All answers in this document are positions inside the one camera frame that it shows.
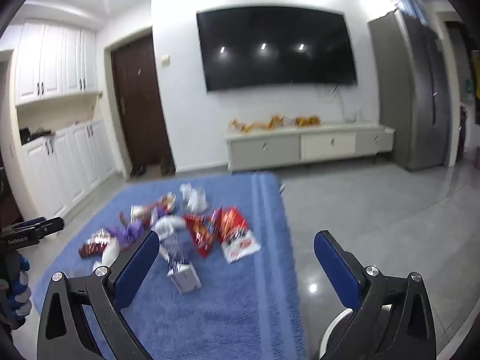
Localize large black wall television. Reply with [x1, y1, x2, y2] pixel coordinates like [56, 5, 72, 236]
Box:
[196, 6, 357, 92]

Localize blue fluffy table cover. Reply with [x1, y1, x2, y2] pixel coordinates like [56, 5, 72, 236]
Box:
[32, 172, 306, 359]

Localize white upper wall cabinets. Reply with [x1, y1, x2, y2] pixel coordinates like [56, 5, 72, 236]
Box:
[15, 19, 98, 107]

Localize dark red snack wrapper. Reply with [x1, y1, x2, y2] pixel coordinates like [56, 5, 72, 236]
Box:
[78, 228, 114, 259]

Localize dark brown entrance door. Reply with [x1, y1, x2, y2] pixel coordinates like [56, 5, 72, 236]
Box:
[111, 34, 176, 169]

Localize grey double door refrigerator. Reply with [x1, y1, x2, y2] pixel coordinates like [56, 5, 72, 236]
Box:
[368, 8, 451, 171]

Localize white grey TV cabinet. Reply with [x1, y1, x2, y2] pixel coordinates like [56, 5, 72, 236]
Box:
[225, 122, 395, 172]

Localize small white carton box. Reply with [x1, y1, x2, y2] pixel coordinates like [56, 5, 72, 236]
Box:
[168, 263, 202, 293]

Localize red orange chip bag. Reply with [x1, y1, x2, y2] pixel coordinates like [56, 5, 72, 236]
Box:
[183, 211, 219, 258]

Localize red white snack bag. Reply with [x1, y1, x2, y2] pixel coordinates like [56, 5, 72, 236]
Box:
[218, 207, 261, 263]

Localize crumpled silver white wrapper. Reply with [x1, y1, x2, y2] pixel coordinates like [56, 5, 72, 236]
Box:
[180, 184, 208, 214]

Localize white lower cabinets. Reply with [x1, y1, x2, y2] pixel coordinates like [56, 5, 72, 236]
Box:
[22, 119, 116, 218]

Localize white plastic bag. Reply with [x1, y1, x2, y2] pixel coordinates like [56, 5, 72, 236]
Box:
[151, 215, 185, 242]

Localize purple plastic bag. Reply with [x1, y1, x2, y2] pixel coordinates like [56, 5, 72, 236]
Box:
[107, 220, 145, 250]

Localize red white paper bag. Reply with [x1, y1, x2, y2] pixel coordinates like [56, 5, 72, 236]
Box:
[130, 193, 176, 228]

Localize golden dragon ornament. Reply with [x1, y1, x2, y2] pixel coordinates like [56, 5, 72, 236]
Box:
[229, 115, 321, 134]

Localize black shoes by door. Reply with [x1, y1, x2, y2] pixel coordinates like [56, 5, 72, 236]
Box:
[130, 164, 176, 178]

